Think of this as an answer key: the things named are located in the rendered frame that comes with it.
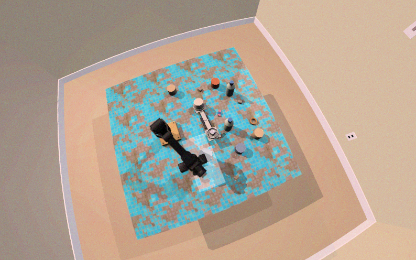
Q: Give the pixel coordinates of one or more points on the dark grey bottle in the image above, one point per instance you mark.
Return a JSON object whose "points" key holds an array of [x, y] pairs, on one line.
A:
{"points": [[230, 88], [228, 124]]}

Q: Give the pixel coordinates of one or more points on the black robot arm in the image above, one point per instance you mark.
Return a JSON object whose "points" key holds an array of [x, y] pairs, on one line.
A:
{"points": [[191, 161]]}

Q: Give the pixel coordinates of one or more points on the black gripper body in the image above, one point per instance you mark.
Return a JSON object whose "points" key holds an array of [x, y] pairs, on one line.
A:
{"points": [[183, 168]]}

